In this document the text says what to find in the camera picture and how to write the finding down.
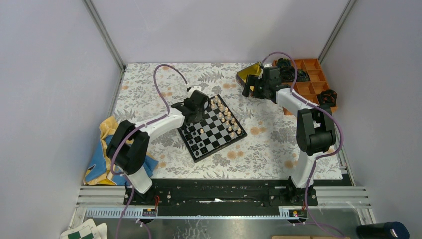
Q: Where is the gold tin box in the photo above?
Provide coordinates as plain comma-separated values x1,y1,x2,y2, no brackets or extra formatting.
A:
236,62,262,87

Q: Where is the black grey chess board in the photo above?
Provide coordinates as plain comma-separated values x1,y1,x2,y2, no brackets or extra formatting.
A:
178,94,247,163

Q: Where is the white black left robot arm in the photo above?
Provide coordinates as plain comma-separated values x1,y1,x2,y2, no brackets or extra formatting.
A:
106,86,210,205

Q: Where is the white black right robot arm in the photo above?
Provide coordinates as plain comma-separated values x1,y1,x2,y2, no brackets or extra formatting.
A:
236,63,336,205

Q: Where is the rolled dark floral tie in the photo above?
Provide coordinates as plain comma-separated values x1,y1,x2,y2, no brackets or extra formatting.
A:
280,66,295,83

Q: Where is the rolled blue floral tie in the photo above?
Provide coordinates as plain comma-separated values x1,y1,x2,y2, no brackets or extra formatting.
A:
276,58,292,68

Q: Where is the rolled green floral tie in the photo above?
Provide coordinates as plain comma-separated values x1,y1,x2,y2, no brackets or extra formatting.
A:
297,69,310,82

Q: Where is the orange wooden divider tray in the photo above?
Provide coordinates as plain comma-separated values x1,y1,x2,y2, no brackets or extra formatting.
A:
272,58,337,112

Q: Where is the floral table mat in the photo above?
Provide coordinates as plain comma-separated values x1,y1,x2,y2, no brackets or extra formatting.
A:
112,62,344,181

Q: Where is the rolled black orange tie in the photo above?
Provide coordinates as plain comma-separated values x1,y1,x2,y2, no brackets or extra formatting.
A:
317,89,337,107

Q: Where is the blue yellow cloth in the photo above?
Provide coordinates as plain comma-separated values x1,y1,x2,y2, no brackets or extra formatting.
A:
83,115,159,186

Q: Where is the green white checker card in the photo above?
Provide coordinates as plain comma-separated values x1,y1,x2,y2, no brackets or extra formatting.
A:
60,219,108,239

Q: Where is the dark blue cylinder bottle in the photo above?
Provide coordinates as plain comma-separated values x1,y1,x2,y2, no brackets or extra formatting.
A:
356,221,410,239

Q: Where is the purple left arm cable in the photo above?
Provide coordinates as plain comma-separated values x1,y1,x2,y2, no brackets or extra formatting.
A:
110,64,189,239

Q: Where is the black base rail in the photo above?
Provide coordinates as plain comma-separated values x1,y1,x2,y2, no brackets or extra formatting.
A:
123,179,318,216

